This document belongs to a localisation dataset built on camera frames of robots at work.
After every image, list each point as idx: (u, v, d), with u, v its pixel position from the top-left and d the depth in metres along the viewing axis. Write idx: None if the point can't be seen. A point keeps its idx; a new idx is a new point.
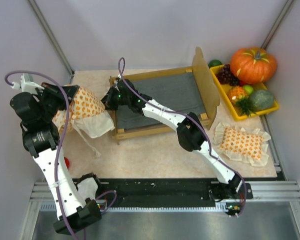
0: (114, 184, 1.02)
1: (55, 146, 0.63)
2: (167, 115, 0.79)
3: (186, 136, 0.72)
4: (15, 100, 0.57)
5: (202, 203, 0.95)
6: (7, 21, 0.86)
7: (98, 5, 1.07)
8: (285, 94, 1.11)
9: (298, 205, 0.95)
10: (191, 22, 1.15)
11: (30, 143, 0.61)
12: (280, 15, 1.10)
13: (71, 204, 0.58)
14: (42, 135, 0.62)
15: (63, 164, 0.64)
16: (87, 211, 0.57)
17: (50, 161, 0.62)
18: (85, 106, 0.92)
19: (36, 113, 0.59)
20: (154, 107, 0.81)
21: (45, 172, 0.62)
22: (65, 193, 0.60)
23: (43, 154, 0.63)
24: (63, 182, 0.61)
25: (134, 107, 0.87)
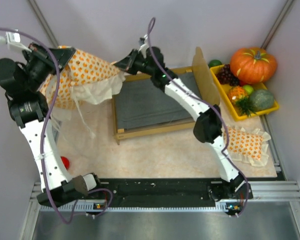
0: (114, 184, 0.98)
1: (42, 118, 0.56)
2: (191, 100, 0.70)
3: (204, 128, 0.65)
4: None
5: (202, 203, 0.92)
6: (7, 21, 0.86)
7: (98, 5, 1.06)
8: (285, 94, 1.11)
9: (298, 205, 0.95)
10: (191, 21, 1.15)
11: (16, 114, 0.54)
12: (280, 16, 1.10)
13: (57, 177, 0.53)
14: (29, 105, 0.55)
15: (49, 134, 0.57)
16: (71, 186, 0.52)
17: (36, 132, 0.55)
18: (84, 73, 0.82)
19: (23, 83, 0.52)
20: (179, 88, 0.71)
21: (30, 143, 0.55)
22: (51, 165, 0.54)
23: (29, 126, 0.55)
24: (49, 154, 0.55)
25: (157, 82, 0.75)
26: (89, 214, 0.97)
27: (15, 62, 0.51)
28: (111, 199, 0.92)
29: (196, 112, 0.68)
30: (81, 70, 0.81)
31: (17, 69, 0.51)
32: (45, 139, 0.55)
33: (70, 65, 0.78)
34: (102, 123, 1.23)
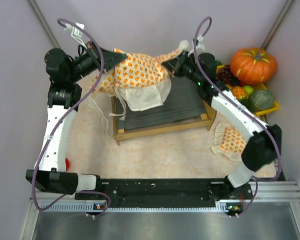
0: (114, 184, 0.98)
1: (68, 106, 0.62)
2: (242, 116, 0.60)
3: (258, 151, 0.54)
4: (51, 53, 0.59)
5: (202, 203, 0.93)
6: (8, 21, 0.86)
7: (99, 6, 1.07)
8: (285, 94, 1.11)
9: (298, 205, 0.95)
10: (191, 22, 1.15)
11: (51, 95, 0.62)
12: (280, 16, 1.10)
13: (50, 162, 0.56)
14: (64, 93, 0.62)
15: (66, 123, 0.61)
16: (58, 174, 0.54)
17: (57, 116, 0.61)
18: (128, 78, 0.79)
19: (64, 74, 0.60)
20: (228, 101, 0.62)
21: (48, 122, 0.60)
22: (52, 149, 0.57)
23: (56, 108, 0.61)
24: (56, 140, 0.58)
25: (202, 92, 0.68)
26: (89, 215, 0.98)
27: (65, 55, 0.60)
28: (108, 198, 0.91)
29: (249, 130, 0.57)
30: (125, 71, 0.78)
31: (64, 61, 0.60)
32: (60, 124, 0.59)
33: (116, 69, 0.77)
34: (102, 123, 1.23)
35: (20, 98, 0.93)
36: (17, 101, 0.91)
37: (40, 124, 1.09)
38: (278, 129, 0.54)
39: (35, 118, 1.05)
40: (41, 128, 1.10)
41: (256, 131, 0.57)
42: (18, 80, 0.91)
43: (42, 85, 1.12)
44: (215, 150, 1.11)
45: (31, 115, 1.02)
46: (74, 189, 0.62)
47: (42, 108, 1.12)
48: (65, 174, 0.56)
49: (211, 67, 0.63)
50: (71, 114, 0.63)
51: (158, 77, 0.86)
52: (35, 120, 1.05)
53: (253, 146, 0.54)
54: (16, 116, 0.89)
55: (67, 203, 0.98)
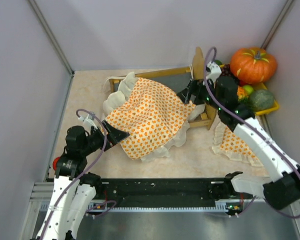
0: (114, 184, 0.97)
1: (73, 177, 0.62)
2: (271, 152, 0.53)
3: (287, 194, 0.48)
4: (72, 128, 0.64)
5: (202, 203, 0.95)
6: (7, 21, 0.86)
7: (99, 5, 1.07)
8: (285, 95, 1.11)
9: (299, 205, 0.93)
10: (191, 21, 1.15)
11: (59, 165, 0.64)
12: (280, 15, 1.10)
13: (51, 233, 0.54)
14: (71, 164, 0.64)
15: (70, 192, 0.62)
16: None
17: (62, 186, 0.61)
18: (133, 146, 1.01)
19: (78, 148, 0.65)
20: (256, 132, 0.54)
21: (53, 192, 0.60)
22: (54, 220, 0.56)
23: (61, 179, 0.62)
24: (59, 210, 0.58)
25: (226, 118, 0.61)
26: (89, 214, 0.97)
27: (83, 131, 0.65)
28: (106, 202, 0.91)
29: (278, 170, 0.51)
30: (132, 146, 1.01)
31: (82, 135, 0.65)
32: (64, 195, 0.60)
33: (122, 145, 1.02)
34: None
35: (20, 98, 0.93)
36: (17, 101, 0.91)
37: (40, 124, 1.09)
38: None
39: (35, 118, 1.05)
40: (41, 128, 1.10)
41: (285, 171, 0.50)
42: (19, 79, 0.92)
43: (42, 85, 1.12)
44: (215, 150, 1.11)
45: (32, 115, 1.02)
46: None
47: (42, 108, 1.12)
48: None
49: (231, 90, 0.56)
50: (74, 185, 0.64)
51: (164, 139, 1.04)
52: (35, 121, 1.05)
53: (282, 188, 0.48)
54: (16, 116, 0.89)
55: None
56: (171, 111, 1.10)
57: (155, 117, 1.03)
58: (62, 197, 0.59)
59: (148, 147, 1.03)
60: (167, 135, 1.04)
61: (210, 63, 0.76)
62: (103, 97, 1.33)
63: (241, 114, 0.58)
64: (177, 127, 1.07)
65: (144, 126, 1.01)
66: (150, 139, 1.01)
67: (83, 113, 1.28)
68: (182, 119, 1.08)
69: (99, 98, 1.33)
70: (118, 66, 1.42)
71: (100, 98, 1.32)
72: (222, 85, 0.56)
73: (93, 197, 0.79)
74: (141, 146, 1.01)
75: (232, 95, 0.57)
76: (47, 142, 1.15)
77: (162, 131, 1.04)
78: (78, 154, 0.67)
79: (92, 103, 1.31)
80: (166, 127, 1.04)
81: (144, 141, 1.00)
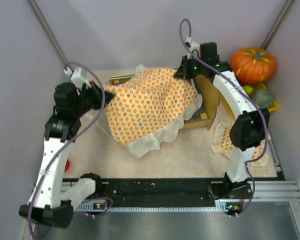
0: (114, 184, 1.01)
1: (64, 139, 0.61)
2: (237, 97, 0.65)
3: (243, 130, 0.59)
4: (61, 85, 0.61)
5: (202, 203, 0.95)
6: (7, 21, 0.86)
7: (98, 6, 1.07)
8: (285, 95, 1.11)
9: (298, 205, 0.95)
10: (191, 22, 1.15)
11: (48, 126, 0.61)
12: (280, 16, 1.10)
13: (44, 198, 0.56)
14: (61, 125, 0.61)
15: (61, 157, 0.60)
16: (50, 214, 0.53)
17: (53, 149, 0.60)
18: (118, 119, 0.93)
19: (69, 105, 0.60)
20: (228, 80, 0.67)
21: (44, 155, 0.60)
22: (46, 186, 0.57)
23: (51, 142, 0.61)
24: (51, 174, 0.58)
25: (206, 71, 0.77)
26: (89, 214, 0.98)
27: (74, 88, 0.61)
28: (105, 198, 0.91)
29: (240, 109, 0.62)
30: (118, 120, 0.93)
31: (73, 91, 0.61)
32: (55, 159, 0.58)
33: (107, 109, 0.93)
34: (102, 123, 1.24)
35: (21, 98, 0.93)
36: (17, 101, 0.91)
37: (39, 124, 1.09)
38: (266, 111, 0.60)
39: (35, 117, 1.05)
40: (41, 128, 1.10)
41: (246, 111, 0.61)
42: (19, 79, 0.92)
43: (42, 85, 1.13)
44: (215, 150, 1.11)
45: (31, 115, 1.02)
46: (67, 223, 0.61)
47: (42, 108, 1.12)
48: (58, 212, 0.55)
49: (210, 47, 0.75)
50: (68, 147, 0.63)
51: (154, 128, 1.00)
52: (35, 120, 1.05)
53: (240, 124, 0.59)
54: (15, 117, 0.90)
55: None
56: (172, 98, 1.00)
57: (152, 103, 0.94)
58: (53, 162, 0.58)
59: (136, 133, 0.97)
60: (159, 125, 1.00)
61: (189, 38, 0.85)
62: None
63: (221, 68, 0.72)
64: (171, 119, 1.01)
65: (141, 110, 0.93)
66: (139, 124, 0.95)
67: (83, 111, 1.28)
68: (179, 111, 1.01)
69: None
70: (118, 66, 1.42)
71: None
72: (204, 45, 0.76)
73: (91, 192, 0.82)
74: (129, 128, 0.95)
75: (211, 52, 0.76)
76: None
77: (156, 121, 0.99)
78: (69, 115, 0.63)
79: None
80: (161, 118, 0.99)
81: (133, 123, 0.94)
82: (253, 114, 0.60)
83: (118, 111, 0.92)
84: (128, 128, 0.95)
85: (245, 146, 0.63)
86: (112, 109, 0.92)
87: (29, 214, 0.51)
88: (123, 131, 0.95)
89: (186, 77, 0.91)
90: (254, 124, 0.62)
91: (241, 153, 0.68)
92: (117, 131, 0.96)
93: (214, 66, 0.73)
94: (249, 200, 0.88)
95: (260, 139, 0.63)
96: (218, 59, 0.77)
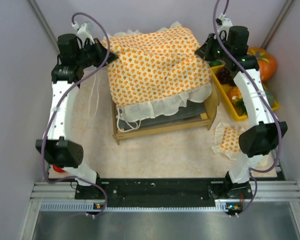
0: (114, 184, 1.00)
1: (71, 82, 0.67)
2: (257, 104, 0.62)
3: (255, 139, 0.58)
4: (64, 35, 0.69)
5: (202, 203, 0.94)
6: (7, 21, 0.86)
7: (99, 6, 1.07)
8: (285, 95, 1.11)
9: (298, 204, 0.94)
10: (191, 22, 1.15)
11: (55, 72, 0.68)
12: (280, 16, 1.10)
13: (58, 131, 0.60)
14: (67, 70, 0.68)
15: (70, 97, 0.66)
16: (64, 143, 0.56)
17: (61, 91, 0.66)
18: (118, 81, 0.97)
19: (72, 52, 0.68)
20: (251, 82, 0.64)
21: (54, 96, 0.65)
22: (58, 120, 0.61)
23: (59, 84, 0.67)
24: (62, 111, 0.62)
25: (230, 63, 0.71)
26: (89, 214, 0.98)
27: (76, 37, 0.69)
28: (104, 193, 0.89)
29: (257, 118, 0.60)
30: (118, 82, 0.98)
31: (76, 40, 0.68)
32: (65, 98, 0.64)
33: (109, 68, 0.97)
34: (102, 123, 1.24)
35: (20, 98, 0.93)
36: (17, 101, 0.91)
37: (40, 124, 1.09)
38: (284, 124, 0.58)
39: (35, 117, 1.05)
40: (41, 128, 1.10)
41: (263, 121, 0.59)
42: (19, 79, 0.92)
43: (42, 85, 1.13)
44: (215, 150, 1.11)
45: (31, 115, 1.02)
46: (76, 165, 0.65)
47: (42, 108, 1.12)
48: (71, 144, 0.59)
49: (241, 34, 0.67)
50: (74, 90, 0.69)
51: (152, 96, 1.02)
52: (35, 120, 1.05)
53: (253, 132, 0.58)
54: (15, 117, 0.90)
55: (67, 202, 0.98)
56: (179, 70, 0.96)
57: (154, 72, 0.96)
58: (63, 100, 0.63)
59: (133, 98, 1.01)
60: (157, 95, 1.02)
61: (221, 16, 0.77)
62: (102, 97, 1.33)
63: (247, 63, 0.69)
64: (171, 93, 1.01)
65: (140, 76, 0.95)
66: (137, 89, 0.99)
67: (83, 111, 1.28)
68: (181, 88, 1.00)
69: (99, 98, 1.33)
70: None
71: (100, 98, 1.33)
72: (233, 30, 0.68)
73: (92, 181, 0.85)
74: (126, 92, 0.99)
75: (240, 42, 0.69)
76: None
77: (155, 90, 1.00)
78: (72, 60, 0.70)
79: (92, 103, 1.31)
80: (161, 88, 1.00)
81: (131, 88, 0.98)
82: (269, 125, 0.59)
83: (119, 74, 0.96)
84: (126, 91, 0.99)
85: (251, 154, 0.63)
86: (113, 70, 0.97)
87: (44, 144, 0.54)
88: (121, 93, 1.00)
89: (206, 57, 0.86)
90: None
91: (247, 160, 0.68)
92: (116, 93, 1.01)
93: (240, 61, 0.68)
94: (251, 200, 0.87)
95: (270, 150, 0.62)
96: (245, 51, 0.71)
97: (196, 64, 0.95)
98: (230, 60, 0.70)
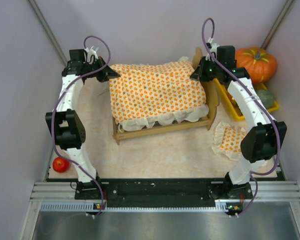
0: (114, 184, 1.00)
1: (78, 74, 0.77)
2: (253, 107, 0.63)
3: (256, 142, 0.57)
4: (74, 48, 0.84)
5: (202, 203, 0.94)
6: (8, 21, 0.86)
7: (99, 5, 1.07)
8: (285, 95, 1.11)
9: (298, 205, 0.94)
10: (191, 21, 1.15)
11: (65, 69, 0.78)
12: (279, 17, 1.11)
13: (65, 105, 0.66)
14: (75, 68, 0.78)
15: (76, 85, 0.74)
16: (71, 114, 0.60)
17: (70, 80, 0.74)
18: (118, 97, 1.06)
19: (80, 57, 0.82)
20: (244, 88, 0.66)
21: (63, 83, 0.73)
22: (66, 98, 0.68)
23: (69, 76, 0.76)
24: (70, 92, 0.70)
25: (222, 76, 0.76)
26: (89, 214, 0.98)
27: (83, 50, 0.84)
28: (100, 189, 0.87)
29: (255, 120, 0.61)
30: (118, 97, 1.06)
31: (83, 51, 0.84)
32: (72, 85, 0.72)
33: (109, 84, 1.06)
34: (102, 123, 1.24)
35: (21, 98, 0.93)
36: (17, 101, 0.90)
37: (40, 124, 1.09)
38: (283, 125, 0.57)
39: (35, 117, 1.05)
40: (41, 128, 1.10)
41: (261, 123, 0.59)
42: (19, 79, 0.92)
43: (42, 85, 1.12)
44: (215, 150, 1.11)
45: (31, 115, 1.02)
46: (79, 144, 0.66)
47: (42, 108, 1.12)
48: (77, 116, 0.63)
49: (228, 51, 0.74)
50: (80, 82, 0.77)
51: (148, 113, 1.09)
52: (35, 121, 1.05)
53: (254, 135, 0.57)
54: (16, 117, 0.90)
55: (67, 202, 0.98)
56: (175, 89, 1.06)
57: (150, 90, 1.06)
58: (72, 85, 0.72)
59: (130, 113, 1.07)
60: (153, 112, 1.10)
61: (210, 39, 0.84)
62: (102, 97, 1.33)
63: (237, 74, 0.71)
64: (165, 110, 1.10)
65: (138, 94, 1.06)
66: (134, 105, 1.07)
67: (83, 111, 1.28)
68: (176, 107, 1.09)
69: (98, 98, 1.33)
70: None
71: (100, 98, 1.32)
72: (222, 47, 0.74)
73: (93, 175, 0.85)
74: (125, 106, 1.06)
75: (229, 57, 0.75)
76: (47, 142, 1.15)
77: (151, 108, 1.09)
78: (79, 64, 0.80)
79: (92, 103, 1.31)
80: (156, 106, 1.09)
81: (129, 104, 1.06)
82: (269, 126, 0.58)
83: (120, 90, 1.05)
84: (124, 106, 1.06)
85: (255, 159, 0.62)
86: (115, 86, 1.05)
87: (53, 114, 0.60)
88: (120, 107, 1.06)
89: (200, 78, 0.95)
90: (269, 137, 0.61)
91: (249, 164, 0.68)
92: (115, 107, 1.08)
93: (230, 71, 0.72)
94: (252, 200, 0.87)
95: (273, 153, 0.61)
96: (235, 65, 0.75)
97: (190, 85, 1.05)
98: (223, 73, 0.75)
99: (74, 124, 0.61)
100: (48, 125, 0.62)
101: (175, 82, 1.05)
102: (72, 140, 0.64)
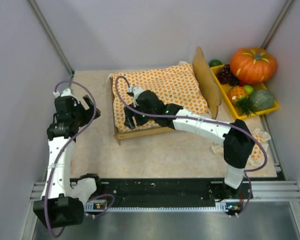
0: (114, 184, 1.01)
1: (68, 136, 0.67)
2: (207, 125, 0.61)
3: (237, 151, 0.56)
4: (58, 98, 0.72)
5: (202, 203, 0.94)
6: (8, 21, 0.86)
7: (100, 6, 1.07)
8: (285, 95, 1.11)
9: (298, 204, 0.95)
10: (192, 21, 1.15)
11: (50, 129, 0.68)
12: (279, 19, 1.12)
13: (56, 189, 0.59)
14: (63, 126, 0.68)
15: (68, 150, 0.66)
16: (65, 201, 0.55)
17: (58, 146, 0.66)
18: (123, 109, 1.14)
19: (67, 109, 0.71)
20: (188, 118, 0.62)
21: (51, 153, 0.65)
22: (57, 177, 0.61)
23: (56, 140, 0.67)
24: (60, 166, 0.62)
25: (162, 122, 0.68)
26: (89, 214, 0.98)
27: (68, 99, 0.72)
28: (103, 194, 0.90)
29: (219, 136, 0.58)
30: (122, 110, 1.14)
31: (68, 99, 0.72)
32: (62, 153, 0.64)
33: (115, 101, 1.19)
34: (102, 123, 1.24)
35: (21, 98, 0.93)
36: (17, 101, 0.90)
37: (40, 124, 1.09)
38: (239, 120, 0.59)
39: (35, 118, 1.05)
40: (41, 128, 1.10)
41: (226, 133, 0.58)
42: (19, 79, 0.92)
43: (43, 85, 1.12)
44: (215, 150, 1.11)
45: (31, 115, 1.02)
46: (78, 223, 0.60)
47: (42, 108, 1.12)
48: (73, 201, 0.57)
49: (151, 98, 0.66)
50: (71, 145, 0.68)
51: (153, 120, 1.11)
52: (36, 121, 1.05)
53: (231, 147, 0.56)
54: (16, 117, 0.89)
55: None
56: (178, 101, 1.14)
57: None
58: (61, 155, 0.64)
59: None
60: None
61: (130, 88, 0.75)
62: (102, 97, 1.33)
63: (173, 111, 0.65)
64: None
65: None
66: None
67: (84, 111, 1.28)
68: None
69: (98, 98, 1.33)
70: (118, 66, 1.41)
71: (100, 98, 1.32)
72: (143, 98, 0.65)
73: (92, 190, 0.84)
74: None
75: (155, 101, 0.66)
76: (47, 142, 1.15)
77: None
78: (68, 117, 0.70)
79: None
80: None
81: None
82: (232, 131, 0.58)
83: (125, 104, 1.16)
84: None
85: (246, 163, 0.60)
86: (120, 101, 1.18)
87: (46, 201, 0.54)
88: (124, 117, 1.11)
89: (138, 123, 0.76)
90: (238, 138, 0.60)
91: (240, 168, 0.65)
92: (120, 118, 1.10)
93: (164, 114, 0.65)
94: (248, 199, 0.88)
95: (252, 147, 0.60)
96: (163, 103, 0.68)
97: (192, 95, 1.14)
98: (160, 120, 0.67)
99: (70, 210, 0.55)
100: (39, 215, 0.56)
101: (178, 93, 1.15)
102: (67, 223, 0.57)
